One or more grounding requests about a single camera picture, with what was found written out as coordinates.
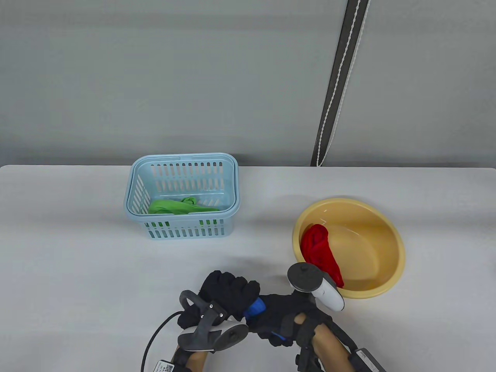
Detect person's left hand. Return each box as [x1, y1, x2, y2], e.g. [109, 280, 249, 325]
[177, 270, 261, 349]

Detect red rectangular towel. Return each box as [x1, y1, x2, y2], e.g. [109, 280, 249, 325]
[301, 224, 344, 288]

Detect person's right hand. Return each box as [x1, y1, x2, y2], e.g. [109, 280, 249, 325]
[248, 293, 334, 347]

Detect green rectangular towel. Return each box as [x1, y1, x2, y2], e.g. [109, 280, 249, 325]
[148, 196, 220, 227]

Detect yellow plastic basin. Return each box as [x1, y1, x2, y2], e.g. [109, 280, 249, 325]
[292, 198, 406, 300]

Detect person's right forearm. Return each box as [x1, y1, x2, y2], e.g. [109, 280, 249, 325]
[312, 324, 355, 372]

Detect white beaded cord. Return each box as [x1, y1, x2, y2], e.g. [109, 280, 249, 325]
[317, 0, 363, 167]

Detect person's left forearm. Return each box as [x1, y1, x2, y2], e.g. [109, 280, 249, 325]
[186, 351, 208, 372]

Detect dark vertical wall strip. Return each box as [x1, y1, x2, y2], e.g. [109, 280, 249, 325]
[310, 0, 372, 167]

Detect white and black controller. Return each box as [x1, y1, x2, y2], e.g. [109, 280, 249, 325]
[177, 290, 249, 353]
[287, 262, 345, 312]

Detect black right wrist box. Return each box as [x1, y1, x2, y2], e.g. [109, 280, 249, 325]
[349, 348, 386, 372]

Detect white and black right controller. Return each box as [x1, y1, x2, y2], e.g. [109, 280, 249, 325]
[287, 262, 345, 312]

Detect white and black left controller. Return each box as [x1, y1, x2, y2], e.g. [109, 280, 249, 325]
[177, 290, 249, 353]

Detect light blue plastic basket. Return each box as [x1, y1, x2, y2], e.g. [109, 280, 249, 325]
[124, 153, 241, 241]

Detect blue rectangular towel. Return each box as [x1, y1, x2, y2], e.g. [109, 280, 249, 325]
[243, 298, 289, 342]

